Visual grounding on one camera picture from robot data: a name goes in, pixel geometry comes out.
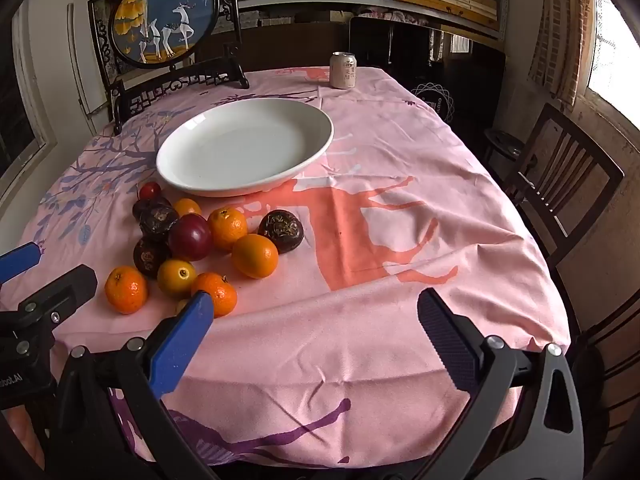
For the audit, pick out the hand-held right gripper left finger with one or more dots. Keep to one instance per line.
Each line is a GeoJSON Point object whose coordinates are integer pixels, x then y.
{"type": "Point", "coordinates": [182, 345]}

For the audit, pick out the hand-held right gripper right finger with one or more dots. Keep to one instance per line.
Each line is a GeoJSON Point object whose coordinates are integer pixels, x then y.
{"type": "Point", "coordinates": [450, 345]}

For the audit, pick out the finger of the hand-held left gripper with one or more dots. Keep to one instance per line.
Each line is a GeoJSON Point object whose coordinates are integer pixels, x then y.
{"type": "Point", "coordinates": [62, 290]}
{"type": "Point", "coordinates": [20, 262]}

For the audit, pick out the tan longan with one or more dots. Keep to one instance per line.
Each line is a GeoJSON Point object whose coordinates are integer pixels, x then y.
{"type": "Point", "coordinates": [181, 306]}

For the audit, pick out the mandarin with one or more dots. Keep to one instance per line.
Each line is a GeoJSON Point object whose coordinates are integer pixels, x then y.
{"type": "Point", "coordinates": [126, 290]}
{"type": "Point", "coordinates": [227, 227]}
{"type": "Point", "coordinates": [220, 292]}

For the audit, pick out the small yellow orange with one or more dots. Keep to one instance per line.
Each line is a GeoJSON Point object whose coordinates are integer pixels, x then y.
{"type": "Point", "coordinates": [176, 276]}

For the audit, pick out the dark water chestnut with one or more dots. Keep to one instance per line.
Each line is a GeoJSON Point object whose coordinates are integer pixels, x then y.
{"type": "Point", "coordinates": [159, 220]}
{"type": "Point", "coordinates": [281, 230]}
{"type": "Point", "coordinates": [149, 256]}

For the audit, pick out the red plum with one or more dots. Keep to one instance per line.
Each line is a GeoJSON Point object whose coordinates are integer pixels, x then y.
{"type": "Point", "coordinates": [190, 236]}

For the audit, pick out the dark cherry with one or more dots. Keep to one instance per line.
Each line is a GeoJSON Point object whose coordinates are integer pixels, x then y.
{"type": "Point", "coordinates": [141, 208]}

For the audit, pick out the smooth orange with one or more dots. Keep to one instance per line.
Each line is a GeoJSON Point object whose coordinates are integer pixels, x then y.
{"type": "Point", "coordinates": [187, 206]}
{"type": "Point", "coordinates": [255, 256]}

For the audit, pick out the red cherry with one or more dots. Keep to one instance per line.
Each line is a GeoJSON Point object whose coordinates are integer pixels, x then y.
{"type": "Point", "coordinates": [150, 190]}

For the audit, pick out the white oval plate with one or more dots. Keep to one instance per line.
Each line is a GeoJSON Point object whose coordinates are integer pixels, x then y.
{"type": "Point", "coordinates": [245, 145]}

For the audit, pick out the pink printed tablecloth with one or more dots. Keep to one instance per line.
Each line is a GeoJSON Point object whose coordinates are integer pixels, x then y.
{"type": "Point", "coordinates": [350, 270]}

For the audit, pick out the window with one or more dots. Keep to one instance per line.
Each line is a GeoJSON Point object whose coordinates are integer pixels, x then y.
{"type": "Point", "coordinates": [20, 110]}
{"type": "Point", "coordinates": [612, 40]}

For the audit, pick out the dark wooden chair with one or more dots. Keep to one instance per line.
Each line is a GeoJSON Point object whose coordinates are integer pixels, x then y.
{"type": "Point", "coordinates": [565, 175]}

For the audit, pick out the round stool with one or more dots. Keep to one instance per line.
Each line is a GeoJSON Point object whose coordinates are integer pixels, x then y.
{"type": "Point", "coordinates": [505, 142]}

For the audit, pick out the black bag white emblem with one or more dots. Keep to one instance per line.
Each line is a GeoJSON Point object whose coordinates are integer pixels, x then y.
{"type": "Point", "coordinates": [434, 97]}

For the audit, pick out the round deer screen black stand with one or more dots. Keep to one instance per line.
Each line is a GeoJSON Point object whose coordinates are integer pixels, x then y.
{"type": "Point", "coordinates": [160, 15]}

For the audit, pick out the beverage can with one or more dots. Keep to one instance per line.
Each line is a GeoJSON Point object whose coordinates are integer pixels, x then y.
{"type": "Point", "coordinates": [343, 72]}

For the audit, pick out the white wall shelf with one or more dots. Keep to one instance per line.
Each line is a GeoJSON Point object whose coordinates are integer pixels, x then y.
{"type": "Point", "coordinates": [380, 5]}

